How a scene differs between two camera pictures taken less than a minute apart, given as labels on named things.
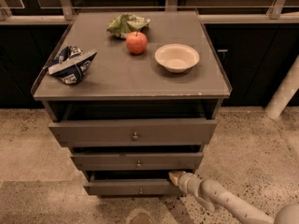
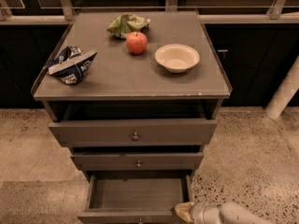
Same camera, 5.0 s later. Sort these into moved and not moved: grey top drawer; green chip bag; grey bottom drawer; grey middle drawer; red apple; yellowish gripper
Moved: yellowish gripper; grey bottom drawer
Not moved: grey middle drawer; red apple; green chip bag; grey top drawer
